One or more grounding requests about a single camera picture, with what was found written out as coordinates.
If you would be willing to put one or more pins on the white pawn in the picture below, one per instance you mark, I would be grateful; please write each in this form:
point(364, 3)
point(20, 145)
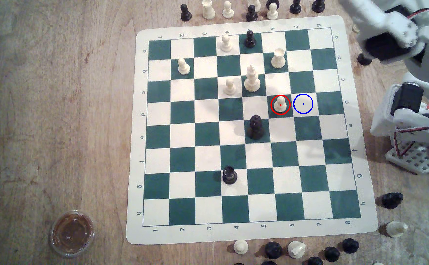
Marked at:
point(183, 67)
point(280, 105)
point(230, 88)
point(272, 13)
point(241, 246)
point(228, 11)
point(226, 44)

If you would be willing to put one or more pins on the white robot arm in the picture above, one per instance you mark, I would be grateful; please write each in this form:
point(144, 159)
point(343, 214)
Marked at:
point(383, 22)

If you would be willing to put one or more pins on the green and white chess mat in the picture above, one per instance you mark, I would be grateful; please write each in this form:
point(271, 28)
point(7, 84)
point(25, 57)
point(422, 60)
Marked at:
point(207, 110)

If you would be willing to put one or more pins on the tall black chess queen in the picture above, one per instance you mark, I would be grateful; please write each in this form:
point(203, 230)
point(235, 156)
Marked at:
point(255, 128)

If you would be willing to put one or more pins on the tall white chess king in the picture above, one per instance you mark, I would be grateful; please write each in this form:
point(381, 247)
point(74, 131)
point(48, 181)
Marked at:
point(252, 81)

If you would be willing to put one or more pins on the white rook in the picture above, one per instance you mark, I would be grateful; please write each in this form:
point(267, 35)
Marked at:
point(278, 59)
point(208, 10)

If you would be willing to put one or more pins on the white knight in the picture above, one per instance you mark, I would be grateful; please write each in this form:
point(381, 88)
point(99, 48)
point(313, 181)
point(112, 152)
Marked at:
point(296, 249)

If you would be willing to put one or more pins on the black knight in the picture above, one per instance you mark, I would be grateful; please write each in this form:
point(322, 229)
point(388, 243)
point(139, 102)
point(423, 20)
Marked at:
point(391, 200)

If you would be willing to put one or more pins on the white grid base plate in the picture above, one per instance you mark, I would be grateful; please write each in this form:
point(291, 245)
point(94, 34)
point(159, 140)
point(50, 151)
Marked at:
point(416, 159)

